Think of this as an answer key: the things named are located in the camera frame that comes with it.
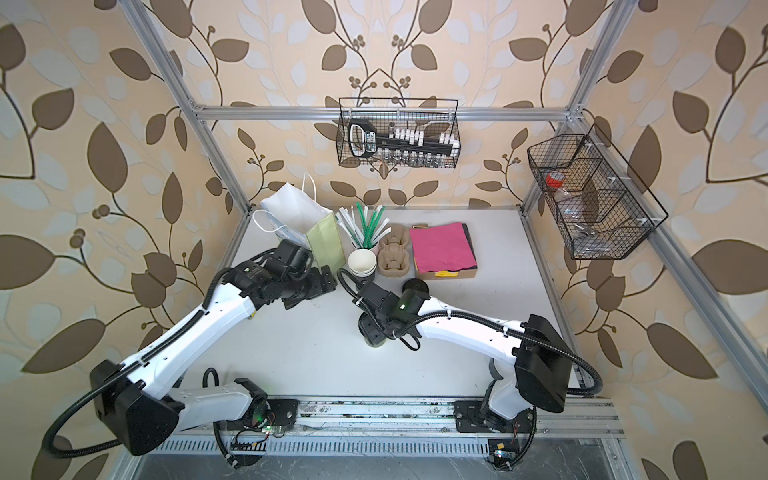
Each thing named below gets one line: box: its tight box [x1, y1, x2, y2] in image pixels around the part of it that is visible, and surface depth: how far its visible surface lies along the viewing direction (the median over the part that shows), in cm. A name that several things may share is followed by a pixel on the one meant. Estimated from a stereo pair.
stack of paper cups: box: [347, 248, 377, 278], surface depth 95 cm
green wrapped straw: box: [355, 201, 386, 248], surface depth 98 cm
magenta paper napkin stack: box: [410, 222, 478, 273], surface depth 104 cm
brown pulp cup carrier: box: [377, 223, 411, 278], surface depth 103 cm
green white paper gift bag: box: [253, 172, 346, 270], surface depth 91 cm
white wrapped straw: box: [335, 206, 369, 247], surface depth 96 cm
